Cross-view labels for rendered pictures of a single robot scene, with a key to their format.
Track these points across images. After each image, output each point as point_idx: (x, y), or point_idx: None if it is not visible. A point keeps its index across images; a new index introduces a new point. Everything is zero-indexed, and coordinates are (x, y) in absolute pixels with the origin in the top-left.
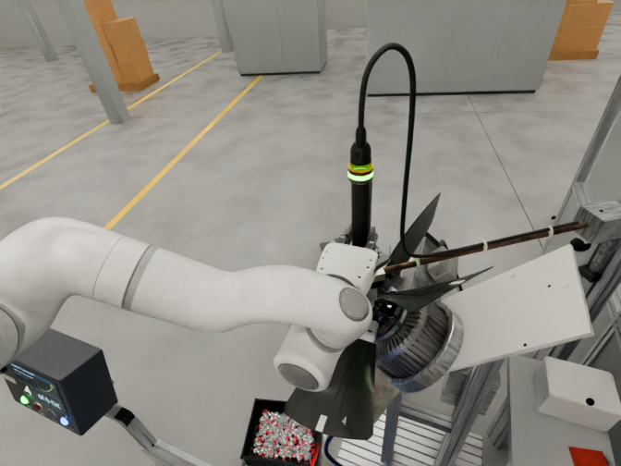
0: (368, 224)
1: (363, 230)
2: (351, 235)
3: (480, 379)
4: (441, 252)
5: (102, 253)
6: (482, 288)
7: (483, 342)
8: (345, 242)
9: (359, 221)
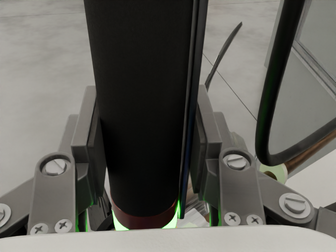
0: (194, 64)
1: (173, 106)
2: (103, 144)
3: None
4: (315, 137)
5: None
6: (313, 179)
7: None
8: (79, 196)
9: (148, 46)
